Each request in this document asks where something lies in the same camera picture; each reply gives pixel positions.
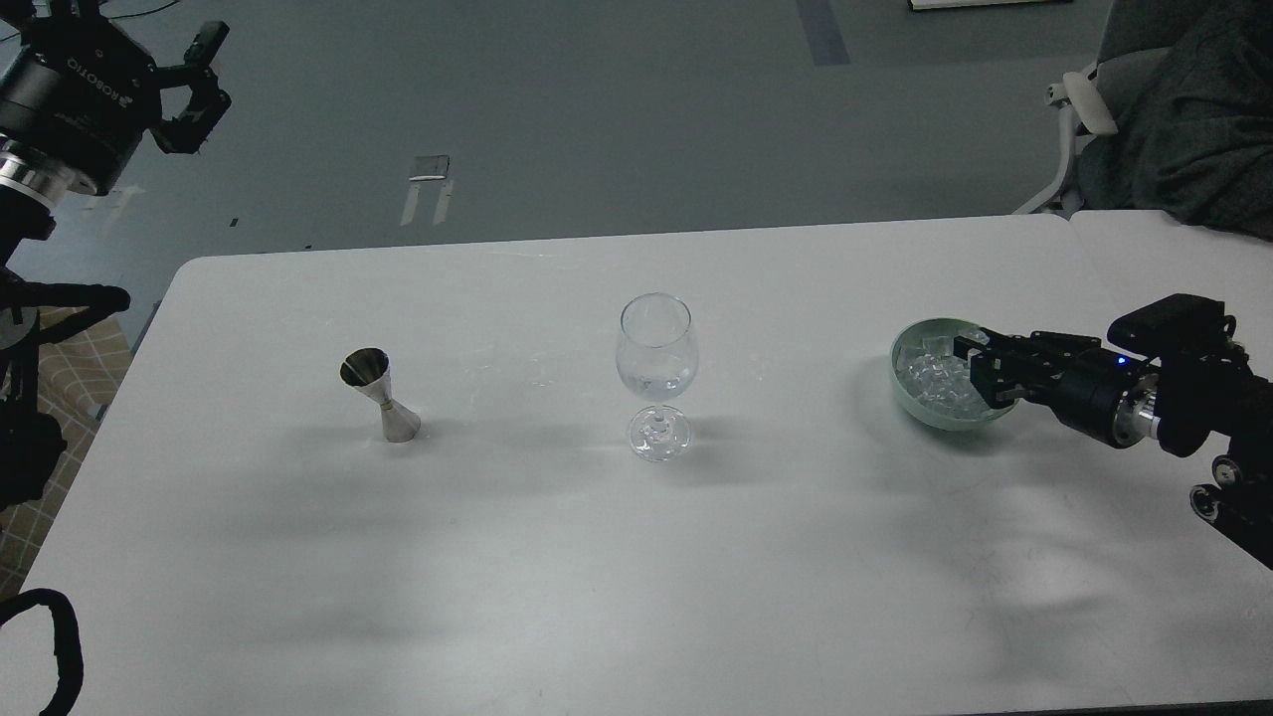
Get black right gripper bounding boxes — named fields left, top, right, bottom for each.
left=952, top=327, right=1155, bottom=448

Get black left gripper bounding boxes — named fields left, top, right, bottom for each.
left=3, top=14, right=232, bottom=196

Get steel cocktail jigger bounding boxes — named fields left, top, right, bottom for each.
left=339, top=347, right=423, bottom=445

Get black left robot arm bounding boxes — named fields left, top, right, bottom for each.
left=1, top=1, right=232, bottom=715

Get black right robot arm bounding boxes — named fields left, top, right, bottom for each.
left=953, top=293, right=1272, bottom=566

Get pile of clear ice cubes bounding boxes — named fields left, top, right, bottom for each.
left=894, top=335, right=990, bottom=419

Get clear wine glass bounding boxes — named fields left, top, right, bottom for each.
left=615, top=290, right=700, bottom=462

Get green bowl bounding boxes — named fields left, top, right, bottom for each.
left=889, top=317, right=1015, bottom=432

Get white office chair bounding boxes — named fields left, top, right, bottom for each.
left=1013, top=47, right=1169, bottom=218

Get beige checkered cloth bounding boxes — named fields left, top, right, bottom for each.
left=1, top=317, right=132, bottom=599

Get dark grey jacket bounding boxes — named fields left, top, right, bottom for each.
left=1077, top=1, right=1272, bottom=240

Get black floor cables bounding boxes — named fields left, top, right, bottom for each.
left=0, top=0, right=182, bottom=25

